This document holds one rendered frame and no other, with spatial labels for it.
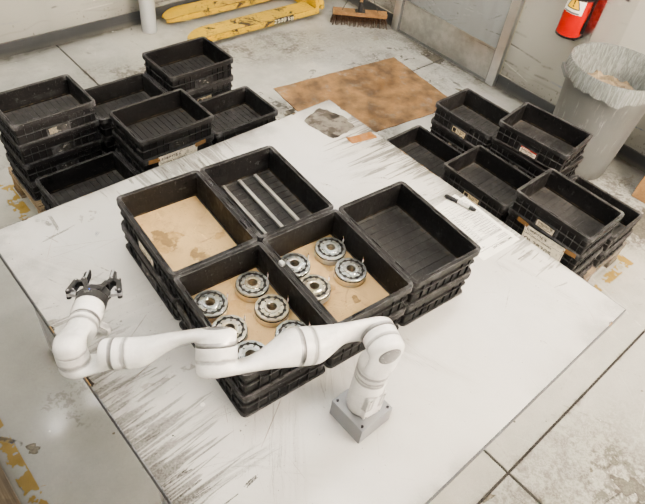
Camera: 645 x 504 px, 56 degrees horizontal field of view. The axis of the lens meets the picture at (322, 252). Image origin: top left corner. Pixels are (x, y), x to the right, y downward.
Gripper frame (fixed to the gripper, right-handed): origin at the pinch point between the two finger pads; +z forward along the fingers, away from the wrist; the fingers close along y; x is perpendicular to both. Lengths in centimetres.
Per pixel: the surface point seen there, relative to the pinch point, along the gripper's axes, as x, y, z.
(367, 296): 19, -75, 14
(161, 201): 5, -9, 52
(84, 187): 42, 40, 139
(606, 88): -2, -236, 175
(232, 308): 19.1, -33.6, 9.7
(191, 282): 11.9, -21.7, 13.3
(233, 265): 10.9, -33.9, 20.6
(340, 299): 19, -67, 13
